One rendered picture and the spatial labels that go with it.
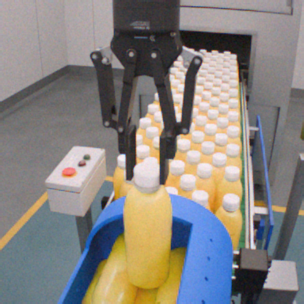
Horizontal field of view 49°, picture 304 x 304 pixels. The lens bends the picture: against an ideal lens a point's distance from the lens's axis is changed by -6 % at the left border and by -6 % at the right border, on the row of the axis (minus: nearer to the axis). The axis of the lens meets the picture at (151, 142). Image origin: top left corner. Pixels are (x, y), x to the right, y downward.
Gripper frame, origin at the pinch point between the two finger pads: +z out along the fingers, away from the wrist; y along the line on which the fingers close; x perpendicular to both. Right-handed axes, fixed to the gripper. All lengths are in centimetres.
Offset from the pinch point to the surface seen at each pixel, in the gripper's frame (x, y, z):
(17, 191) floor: 150, -142, 136
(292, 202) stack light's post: 53, 35, 43
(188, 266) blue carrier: -3.8, 6.9, 15.5
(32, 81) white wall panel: 360, -245, 118
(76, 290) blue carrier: -2.1, -13.3, 29.2
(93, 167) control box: 37, -24, 27
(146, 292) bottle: -1.0, -0.3, 27.1
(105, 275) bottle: -2.3, -6.9, 22.9
